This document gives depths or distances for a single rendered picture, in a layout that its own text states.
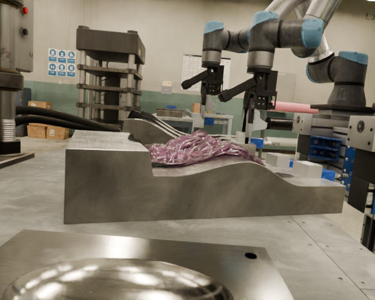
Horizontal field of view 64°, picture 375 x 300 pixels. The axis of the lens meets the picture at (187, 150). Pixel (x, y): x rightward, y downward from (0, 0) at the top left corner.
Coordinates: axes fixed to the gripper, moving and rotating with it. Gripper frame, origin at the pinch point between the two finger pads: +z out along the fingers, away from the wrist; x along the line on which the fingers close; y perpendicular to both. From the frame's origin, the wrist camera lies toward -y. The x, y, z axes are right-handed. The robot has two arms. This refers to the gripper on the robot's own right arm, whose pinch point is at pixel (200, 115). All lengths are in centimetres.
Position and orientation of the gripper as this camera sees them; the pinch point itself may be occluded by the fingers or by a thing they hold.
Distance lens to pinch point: 119.7
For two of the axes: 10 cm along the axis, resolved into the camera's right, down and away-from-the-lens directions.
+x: 0.0, -1.4, 9.9
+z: -0.8, 9.9, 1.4
